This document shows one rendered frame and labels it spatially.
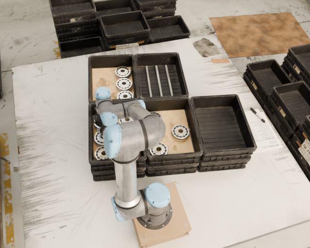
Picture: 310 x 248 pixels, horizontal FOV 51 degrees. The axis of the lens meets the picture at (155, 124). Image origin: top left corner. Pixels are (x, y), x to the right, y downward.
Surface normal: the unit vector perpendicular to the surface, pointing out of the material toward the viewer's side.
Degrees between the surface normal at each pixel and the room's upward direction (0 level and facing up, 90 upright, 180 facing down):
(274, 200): 0
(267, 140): 0
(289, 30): 0
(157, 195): 9
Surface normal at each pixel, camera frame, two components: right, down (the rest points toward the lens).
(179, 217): 0.09, -0.58
